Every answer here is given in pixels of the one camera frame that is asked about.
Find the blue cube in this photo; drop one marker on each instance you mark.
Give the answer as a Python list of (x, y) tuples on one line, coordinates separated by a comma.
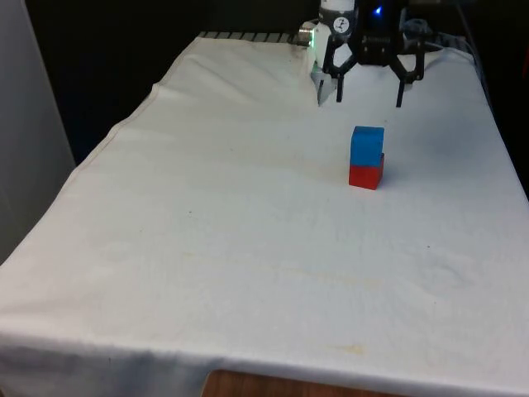
[(365, 142)]

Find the red cube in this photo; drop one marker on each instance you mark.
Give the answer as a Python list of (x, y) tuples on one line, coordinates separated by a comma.
[(363, 177)]

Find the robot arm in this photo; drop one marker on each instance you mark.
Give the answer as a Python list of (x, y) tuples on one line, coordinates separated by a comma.
[(324, 39)]

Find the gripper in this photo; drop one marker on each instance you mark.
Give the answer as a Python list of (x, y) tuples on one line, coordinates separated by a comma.
[(378, 41)]

